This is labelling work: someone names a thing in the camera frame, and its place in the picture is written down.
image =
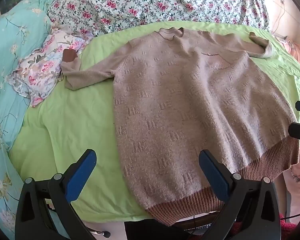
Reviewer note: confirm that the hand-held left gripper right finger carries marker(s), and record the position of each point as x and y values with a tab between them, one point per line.
215	177

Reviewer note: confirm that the beige knitted sweater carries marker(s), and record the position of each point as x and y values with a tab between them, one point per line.
190	110

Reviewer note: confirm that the red fuzzy cloth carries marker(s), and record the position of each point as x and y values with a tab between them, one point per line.
287	230

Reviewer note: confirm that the pastel floral pillow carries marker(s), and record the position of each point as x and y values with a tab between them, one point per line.
42	70

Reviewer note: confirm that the teal floral quilt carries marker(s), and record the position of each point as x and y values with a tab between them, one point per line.
17	35

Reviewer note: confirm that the pink cloth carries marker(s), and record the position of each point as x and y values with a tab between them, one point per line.
296	50

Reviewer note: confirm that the light green bed sheet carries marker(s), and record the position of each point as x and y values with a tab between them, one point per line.
70	130

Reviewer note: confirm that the person's pink printed clothing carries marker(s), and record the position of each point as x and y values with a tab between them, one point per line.
297	180

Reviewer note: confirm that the white pink floral quilt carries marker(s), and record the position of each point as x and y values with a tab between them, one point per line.
152	2

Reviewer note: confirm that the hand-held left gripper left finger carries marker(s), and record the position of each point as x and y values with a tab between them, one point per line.
81	177

